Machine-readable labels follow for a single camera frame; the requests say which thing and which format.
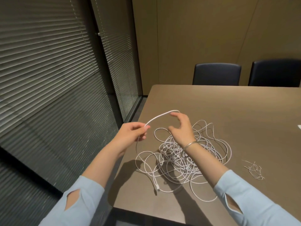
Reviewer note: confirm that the bunch of white twist ties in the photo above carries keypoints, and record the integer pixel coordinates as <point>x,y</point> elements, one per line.
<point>255,169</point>

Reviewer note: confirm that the person's left hand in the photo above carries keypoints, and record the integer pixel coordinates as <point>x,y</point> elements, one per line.
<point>129,136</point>

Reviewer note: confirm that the brown table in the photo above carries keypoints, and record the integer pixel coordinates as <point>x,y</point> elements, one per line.
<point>247,110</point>

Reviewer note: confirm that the dark meeting chair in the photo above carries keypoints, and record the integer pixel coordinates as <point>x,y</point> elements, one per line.
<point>275,72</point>
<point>216,74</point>

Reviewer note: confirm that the person's right hand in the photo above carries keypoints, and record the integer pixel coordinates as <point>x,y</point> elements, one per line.
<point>185,134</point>

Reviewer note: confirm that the glass partition with grey blinds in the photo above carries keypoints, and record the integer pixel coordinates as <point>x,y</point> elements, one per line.
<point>47,68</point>

